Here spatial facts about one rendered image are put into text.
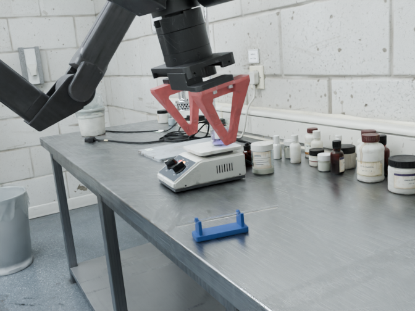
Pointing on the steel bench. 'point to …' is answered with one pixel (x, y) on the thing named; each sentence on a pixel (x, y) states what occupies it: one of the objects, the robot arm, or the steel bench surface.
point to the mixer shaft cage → (182, 105)
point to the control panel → (173, 170)
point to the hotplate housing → (208, 170)
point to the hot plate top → (201, 149)
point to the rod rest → (209, 233)
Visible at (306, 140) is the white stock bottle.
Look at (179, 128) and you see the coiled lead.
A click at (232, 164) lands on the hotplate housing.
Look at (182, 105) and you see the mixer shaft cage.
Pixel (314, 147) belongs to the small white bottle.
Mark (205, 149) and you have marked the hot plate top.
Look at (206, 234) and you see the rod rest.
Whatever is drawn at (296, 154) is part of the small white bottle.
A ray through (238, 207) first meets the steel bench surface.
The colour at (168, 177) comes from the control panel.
